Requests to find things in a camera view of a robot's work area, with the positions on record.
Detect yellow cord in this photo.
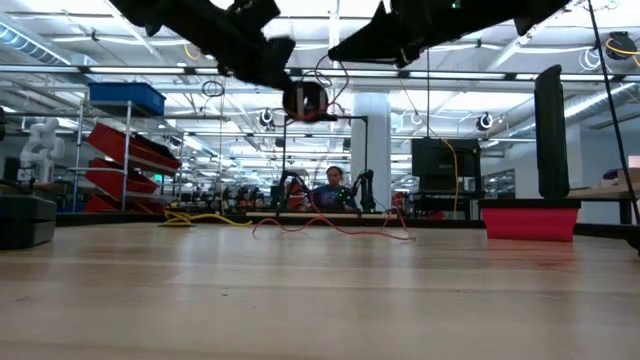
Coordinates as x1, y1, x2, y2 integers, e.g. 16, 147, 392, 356
158, 208, 255, 229

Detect metal rack red bins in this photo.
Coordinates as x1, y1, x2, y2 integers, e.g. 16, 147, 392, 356
67, 99, 184, 215

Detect black zip case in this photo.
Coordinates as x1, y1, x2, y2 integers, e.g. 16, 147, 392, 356
0, 193, 58, 251

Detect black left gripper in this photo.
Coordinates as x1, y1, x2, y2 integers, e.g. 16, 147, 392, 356
159, 0, 297, 92

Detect person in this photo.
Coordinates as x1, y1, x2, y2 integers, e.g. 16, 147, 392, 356
312, 165, 359, 212

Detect red square container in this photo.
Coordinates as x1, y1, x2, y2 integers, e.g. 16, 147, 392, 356
478, 198, 582, 243

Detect thin black frame strut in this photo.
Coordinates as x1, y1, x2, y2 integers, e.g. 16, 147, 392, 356
585, 0, 640, 257

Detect background wooden table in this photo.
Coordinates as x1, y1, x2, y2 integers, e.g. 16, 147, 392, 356
569, 167, 640, 226

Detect blue storage bin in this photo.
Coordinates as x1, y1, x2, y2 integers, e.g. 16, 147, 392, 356
88, 81, 168, 118

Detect hanging yellow cable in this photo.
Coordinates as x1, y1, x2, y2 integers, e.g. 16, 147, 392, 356
439, 138, 460, 212

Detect black monitor cart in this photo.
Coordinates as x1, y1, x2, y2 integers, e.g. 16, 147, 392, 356
410, 137, 484, 216

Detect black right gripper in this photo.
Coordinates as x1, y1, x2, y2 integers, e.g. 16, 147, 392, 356
328, 0, 521, 69

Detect tall black rounded post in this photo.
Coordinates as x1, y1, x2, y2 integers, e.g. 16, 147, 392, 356
533, 63, 571, 200

